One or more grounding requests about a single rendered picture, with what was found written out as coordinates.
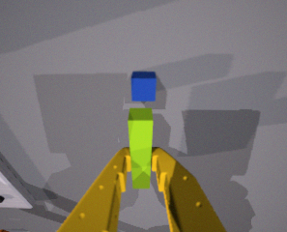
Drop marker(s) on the lime green rod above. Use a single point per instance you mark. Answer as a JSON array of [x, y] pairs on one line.
[[140, 144]]

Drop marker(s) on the small blue cube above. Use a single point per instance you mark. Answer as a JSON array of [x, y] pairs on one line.
[[143, 86]]

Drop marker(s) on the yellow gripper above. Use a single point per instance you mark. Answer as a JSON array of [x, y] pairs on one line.
[[188, 208]]

